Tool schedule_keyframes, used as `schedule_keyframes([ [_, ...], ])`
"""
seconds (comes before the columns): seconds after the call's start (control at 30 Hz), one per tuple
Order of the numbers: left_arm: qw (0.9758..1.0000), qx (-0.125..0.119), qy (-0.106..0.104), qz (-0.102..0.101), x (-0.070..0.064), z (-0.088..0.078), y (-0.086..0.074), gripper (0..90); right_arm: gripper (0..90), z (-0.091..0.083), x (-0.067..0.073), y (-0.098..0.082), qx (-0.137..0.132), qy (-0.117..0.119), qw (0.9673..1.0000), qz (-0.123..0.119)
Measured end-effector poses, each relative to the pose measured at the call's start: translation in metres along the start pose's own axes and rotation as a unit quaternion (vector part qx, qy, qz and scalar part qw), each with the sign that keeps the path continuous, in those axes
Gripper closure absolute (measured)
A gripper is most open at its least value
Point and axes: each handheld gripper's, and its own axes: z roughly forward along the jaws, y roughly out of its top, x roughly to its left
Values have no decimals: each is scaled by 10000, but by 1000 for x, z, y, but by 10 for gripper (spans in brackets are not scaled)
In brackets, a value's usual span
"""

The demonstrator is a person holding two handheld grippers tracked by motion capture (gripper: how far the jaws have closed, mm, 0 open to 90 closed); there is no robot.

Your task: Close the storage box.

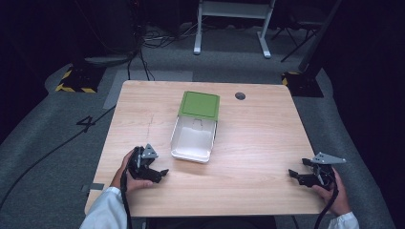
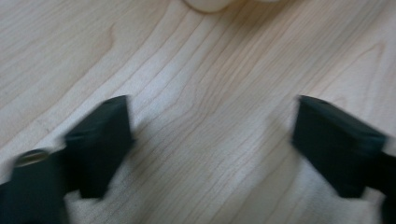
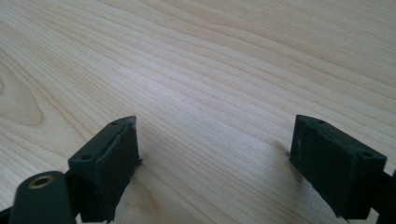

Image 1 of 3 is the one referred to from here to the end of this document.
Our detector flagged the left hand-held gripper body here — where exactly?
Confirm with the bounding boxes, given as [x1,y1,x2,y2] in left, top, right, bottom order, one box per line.
[127,143,160,180]

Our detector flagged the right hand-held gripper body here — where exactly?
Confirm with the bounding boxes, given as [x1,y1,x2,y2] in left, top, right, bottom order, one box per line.
[298,151,348,192]

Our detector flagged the white box with green lid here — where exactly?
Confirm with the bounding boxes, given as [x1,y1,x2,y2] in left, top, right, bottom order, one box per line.
[170,90,222,165]

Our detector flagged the person's left hand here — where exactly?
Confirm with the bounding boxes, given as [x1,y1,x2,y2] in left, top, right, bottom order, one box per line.
[110,149,155,194]

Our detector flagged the person's right hand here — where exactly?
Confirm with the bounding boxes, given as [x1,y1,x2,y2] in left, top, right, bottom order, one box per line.
[312,167,352,218]

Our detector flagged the grey tape strip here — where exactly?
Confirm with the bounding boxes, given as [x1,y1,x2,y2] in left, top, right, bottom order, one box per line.
[80,182,106,193]

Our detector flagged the black stand with striped base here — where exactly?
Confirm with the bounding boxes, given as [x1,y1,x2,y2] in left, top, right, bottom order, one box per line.
[54,58,107,94]
[281,0,344,98]

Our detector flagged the black folding tripod stand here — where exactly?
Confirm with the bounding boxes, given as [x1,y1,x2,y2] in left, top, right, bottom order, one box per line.
[270,12,323,63]

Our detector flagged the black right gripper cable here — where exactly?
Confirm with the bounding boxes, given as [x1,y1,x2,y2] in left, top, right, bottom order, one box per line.
[313,186,339,229]

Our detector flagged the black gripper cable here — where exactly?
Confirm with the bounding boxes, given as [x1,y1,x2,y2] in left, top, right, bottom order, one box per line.
[313,186,339,229]
[119,169,134,229]

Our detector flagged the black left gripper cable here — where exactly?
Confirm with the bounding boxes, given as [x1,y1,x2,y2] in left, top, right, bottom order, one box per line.
[119,169,134,229]

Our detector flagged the long black floor cable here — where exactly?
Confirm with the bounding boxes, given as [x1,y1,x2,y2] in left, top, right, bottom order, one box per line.
[0,105,117,211]

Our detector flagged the bundle of floor cables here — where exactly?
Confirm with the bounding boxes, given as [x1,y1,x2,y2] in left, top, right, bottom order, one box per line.
[127,23,206,82]

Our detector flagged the white metal desk frame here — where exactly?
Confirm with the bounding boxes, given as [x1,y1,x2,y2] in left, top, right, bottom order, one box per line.
[193,0,277,60]

